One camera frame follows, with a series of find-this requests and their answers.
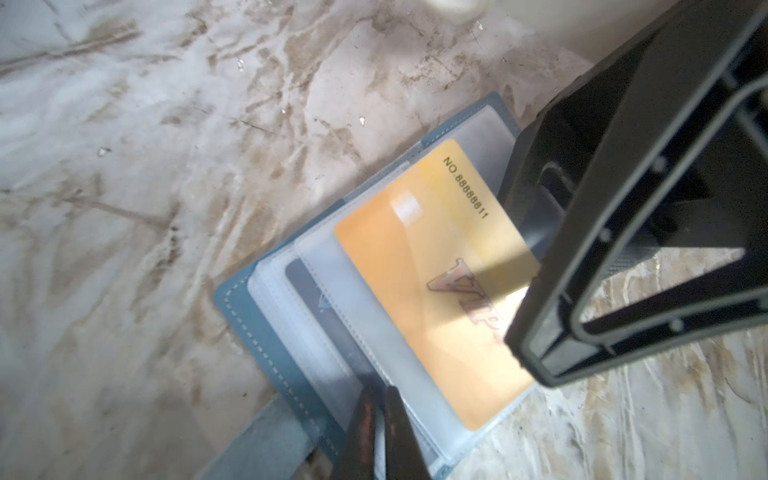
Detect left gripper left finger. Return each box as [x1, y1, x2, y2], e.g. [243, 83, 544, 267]
[332, 387, 376, 480]

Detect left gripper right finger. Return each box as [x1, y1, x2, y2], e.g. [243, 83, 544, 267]
[384, 386, 431, 480]

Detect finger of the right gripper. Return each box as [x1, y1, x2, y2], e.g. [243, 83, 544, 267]
[505, 1, 767, 388]
[497, 38, 648, 261]

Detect blue leather card holder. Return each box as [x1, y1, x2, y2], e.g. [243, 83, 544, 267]
[203, 93, 521, 479]

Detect dark blue VIP credit card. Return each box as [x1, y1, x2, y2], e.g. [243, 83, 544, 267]
[285, 259, 385, 391]

